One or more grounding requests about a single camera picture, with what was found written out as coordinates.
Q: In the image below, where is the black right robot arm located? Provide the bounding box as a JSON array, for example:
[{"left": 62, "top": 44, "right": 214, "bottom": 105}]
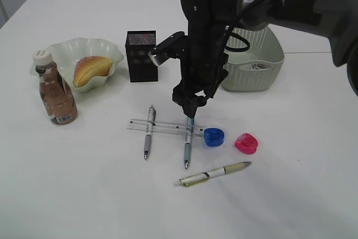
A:
[{"left": 172, "top": 0, "right": 357, "bottom": 118}]

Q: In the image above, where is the grey grip ballpoint pen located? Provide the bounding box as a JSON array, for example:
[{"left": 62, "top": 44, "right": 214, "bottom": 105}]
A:
[{"left": 144, "top": 105, "right": 156, "bottom": 160}]

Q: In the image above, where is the clear plastic ruler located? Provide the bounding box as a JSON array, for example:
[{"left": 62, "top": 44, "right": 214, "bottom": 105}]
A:
[{"left": 126, "top": 119, "right": 205, "bottom": 137}]

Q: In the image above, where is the pale green wavy plate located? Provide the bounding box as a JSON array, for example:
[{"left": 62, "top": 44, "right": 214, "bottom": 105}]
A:
[{"left": 46, "top": 38, "right": 124, "bottom": 93}]

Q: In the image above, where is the pink pencil sharpener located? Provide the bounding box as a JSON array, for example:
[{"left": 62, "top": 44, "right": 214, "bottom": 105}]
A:
[{"left": 234, "top": 133, "right": 258, "bottom": 154}]

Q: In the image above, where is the brown Nescafe coffee bottle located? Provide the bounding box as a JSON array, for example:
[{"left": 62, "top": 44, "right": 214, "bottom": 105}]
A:
[{"left": 32, "top": 50, "right": 78, "bottom": 125}]

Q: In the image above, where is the black mesh pen holder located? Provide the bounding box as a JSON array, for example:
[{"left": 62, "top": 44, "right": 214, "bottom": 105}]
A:
[{"left": 125, "top": 30, "right": 158, "bottom": 83}]

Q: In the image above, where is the blue grip ballpoint pen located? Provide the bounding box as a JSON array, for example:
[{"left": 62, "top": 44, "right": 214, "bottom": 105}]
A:
[{"left": 183, "top": 117, "right": 194, "bottom": 170}]

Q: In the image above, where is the light green woven basket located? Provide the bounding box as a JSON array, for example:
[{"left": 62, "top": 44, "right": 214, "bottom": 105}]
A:
[{"left": 221, "top": 27, "right": 285, "bottom": 92}]

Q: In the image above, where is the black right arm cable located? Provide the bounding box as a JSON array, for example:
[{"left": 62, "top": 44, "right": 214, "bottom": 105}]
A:
[{"left": 204, "top": 0, "right": 277, "bottom": 54}]

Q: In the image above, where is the white beige ballpoint pen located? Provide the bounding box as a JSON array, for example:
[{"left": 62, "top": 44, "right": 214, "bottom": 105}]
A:
[{"left": 174, "top": 161, "right": 252, "bottom": 187}]

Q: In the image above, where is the bread bun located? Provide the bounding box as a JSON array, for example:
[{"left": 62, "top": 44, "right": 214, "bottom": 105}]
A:
[{"left": 73, "top": 55, "right": 114, "bottom": 87}]

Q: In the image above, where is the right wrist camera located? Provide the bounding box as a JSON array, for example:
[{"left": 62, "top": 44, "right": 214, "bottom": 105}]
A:
[{"left": 148, "top": 31, "right": 187, "bottom": 66}]

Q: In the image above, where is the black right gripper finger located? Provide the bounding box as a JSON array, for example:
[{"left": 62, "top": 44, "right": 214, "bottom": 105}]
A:
[{"left": 182, "top": 97, "right": 207, "bottom": 118}]

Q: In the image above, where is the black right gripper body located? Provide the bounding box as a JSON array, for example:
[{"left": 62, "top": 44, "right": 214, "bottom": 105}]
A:
[{"left": 172, "top": 54, "right": 228, "bottom": 107}]

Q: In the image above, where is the paper piece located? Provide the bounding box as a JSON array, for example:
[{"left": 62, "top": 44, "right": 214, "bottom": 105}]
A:
[{"left": 251, "top": 63, "right": 268, "bottom": 70}]

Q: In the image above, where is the blue pencil sharpener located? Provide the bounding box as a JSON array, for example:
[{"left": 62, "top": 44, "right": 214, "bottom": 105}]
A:
[{"left": 204, "top": 128, "right": 225, "bottom": 147}]

